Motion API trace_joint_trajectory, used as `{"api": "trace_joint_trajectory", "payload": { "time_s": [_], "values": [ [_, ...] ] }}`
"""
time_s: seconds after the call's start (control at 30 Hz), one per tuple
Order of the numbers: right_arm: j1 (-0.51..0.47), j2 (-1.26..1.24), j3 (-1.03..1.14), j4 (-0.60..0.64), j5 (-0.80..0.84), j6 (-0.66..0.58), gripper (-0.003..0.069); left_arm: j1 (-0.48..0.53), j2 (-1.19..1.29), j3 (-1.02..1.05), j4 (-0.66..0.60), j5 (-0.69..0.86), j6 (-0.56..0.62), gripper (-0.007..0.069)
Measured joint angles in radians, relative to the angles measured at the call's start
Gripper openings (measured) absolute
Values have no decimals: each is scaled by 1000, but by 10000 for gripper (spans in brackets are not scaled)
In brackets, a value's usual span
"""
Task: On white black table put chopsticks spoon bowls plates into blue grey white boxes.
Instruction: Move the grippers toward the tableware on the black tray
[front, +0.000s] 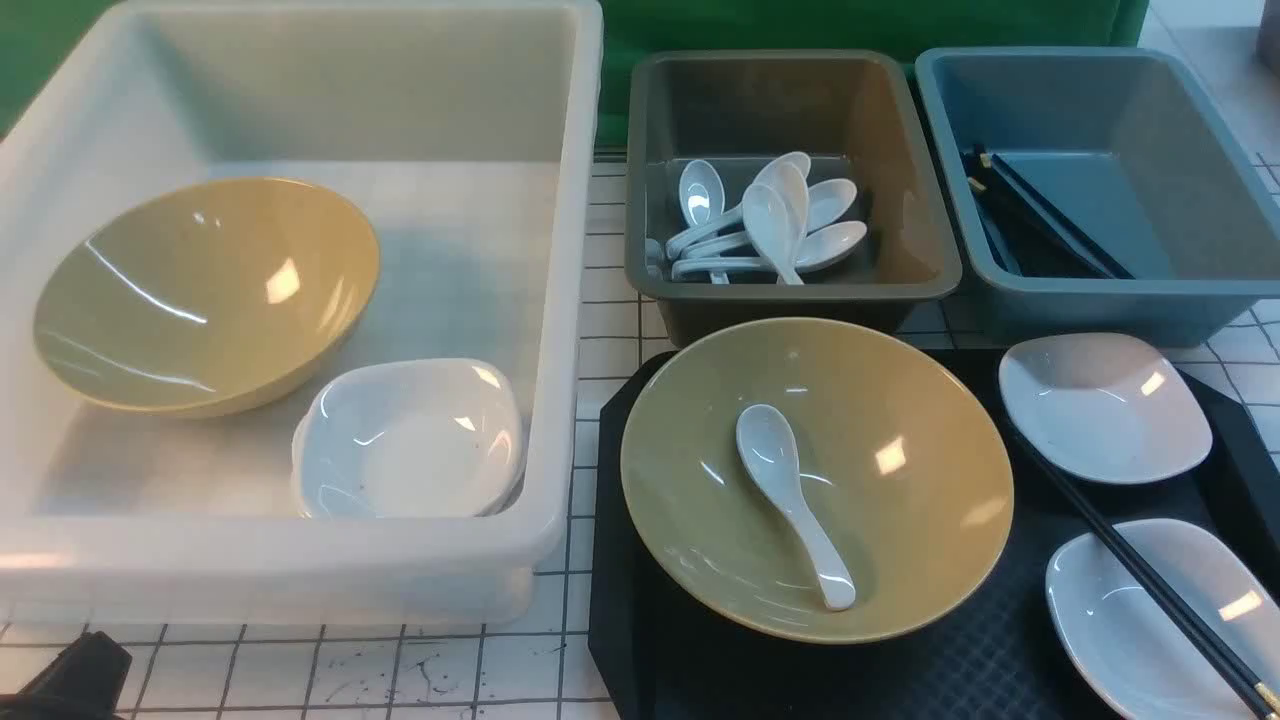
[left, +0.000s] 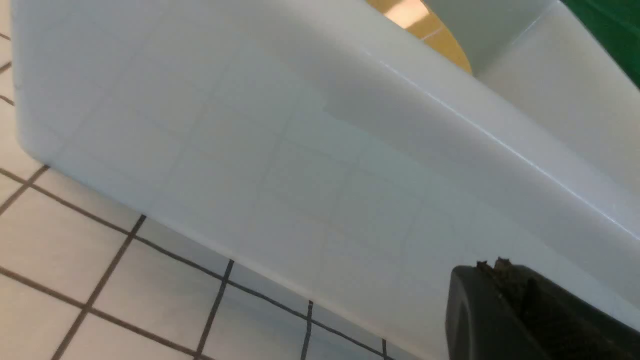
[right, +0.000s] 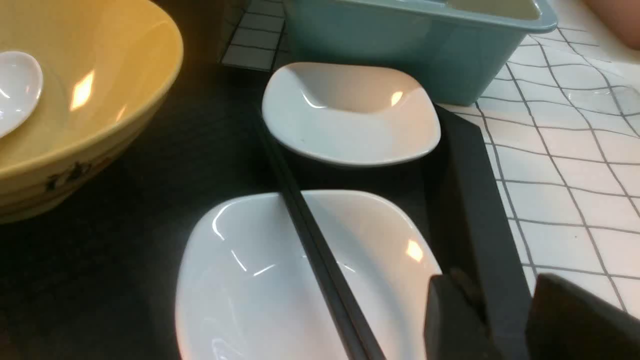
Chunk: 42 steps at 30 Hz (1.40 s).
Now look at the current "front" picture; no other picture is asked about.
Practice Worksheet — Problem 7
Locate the blue-grey plastic bin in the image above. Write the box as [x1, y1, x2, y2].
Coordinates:
[915, 46, 1279, 347]

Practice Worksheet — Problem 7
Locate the white spoon in bin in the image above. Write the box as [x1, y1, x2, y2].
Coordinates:
[664, 151, 812, 261]
[667, 159, 740, 261]
[680, 178, 858, 259]
[671, 222, 868, 281]
[740, 183, 803, 286]

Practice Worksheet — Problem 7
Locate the grey-brown plastic bin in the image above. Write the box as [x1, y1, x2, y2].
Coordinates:
[623, 49, 963, 347]

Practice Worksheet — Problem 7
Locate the white square dish in tub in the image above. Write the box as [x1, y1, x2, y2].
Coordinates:
[291, 357, 526, 519]

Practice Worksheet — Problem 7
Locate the black chopstick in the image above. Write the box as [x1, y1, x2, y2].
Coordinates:
[1004, 421, 1277, 719]

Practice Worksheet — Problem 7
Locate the large white plastic tub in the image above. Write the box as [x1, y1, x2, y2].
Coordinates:
[3, 1, 603, 626]

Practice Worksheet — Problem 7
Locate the black serving tray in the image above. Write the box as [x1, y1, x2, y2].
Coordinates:
[588, 346, 1280, 720]

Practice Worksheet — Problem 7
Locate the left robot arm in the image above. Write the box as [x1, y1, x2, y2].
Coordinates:
[1, 632, 132, 719]

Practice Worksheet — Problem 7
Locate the black chopsticks bundle in bin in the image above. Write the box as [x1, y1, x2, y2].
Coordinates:
[963, 143, 1135, 281]

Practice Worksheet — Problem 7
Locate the white square dish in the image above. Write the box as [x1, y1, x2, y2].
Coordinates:
[1044, 518, 1279, 719]
[997, 332, 1213, 486]
[291, 357, 526, 519]

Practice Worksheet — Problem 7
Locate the white ceramic soup spoon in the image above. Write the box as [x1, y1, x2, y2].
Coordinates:
[735, 404, 858, 611]

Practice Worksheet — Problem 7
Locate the yellow noodle bowl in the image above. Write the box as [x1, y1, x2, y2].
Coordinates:
[620, 316, 1015, 644]

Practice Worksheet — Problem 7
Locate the yellow bowl in tub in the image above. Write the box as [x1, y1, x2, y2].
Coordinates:
[32, 176, 381, 418]

